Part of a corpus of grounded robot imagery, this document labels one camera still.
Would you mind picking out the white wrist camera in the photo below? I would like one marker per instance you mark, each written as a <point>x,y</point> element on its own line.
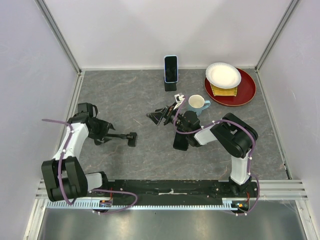
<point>87,108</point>
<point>179,98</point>

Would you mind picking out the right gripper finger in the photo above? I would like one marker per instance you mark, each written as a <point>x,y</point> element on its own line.
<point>156,117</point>
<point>162,110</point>

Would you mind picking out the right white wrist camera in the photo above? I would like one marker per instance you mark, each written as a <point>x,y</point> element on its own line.
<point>179,98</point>

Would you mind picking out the yellow sponge cloth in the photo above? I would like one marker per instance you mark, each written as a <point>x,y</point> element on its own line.
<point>224,92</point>

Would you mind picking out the light blue mug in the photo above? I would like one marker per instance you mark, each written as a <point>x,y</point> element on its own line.
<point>196,103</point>

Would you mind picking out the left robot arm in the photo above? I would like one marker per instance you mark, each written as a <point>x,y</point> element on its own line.
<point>63,175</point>

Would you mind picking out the black phone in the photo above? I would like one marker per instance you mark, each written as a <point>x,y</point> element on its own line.
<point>180,142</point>

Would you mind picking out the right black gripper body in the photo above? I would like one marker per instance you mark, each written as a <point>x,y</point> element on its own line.
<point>171,114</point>

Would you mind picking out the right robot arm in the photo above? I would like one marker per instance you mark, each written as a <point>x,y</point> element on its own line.
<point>237,137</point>

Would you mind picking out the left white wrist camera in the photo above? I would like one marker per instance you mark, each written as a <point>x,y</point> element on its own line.
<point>87,108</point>

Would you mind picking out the white paper plate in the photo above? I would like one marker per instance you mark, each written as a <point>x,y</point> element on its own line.
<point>223,75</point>

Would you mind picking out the grey cable duct rail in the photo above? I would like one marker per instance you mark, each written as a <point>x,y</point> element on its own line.
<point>89,203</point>

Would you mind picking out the black folding phone stand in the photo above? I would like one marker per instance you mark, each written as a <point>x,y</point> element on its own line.
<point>170,86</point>

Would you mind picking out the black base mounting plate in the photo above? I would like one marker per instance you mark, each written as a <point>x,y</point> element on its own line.
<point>175,191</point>

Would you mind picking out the red round tray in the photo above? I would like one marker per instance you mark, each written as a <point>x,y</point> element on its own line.
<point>245,92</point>

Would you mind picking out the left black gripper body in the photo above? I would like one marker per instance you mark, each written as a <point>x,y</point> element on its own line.
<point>100,129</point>

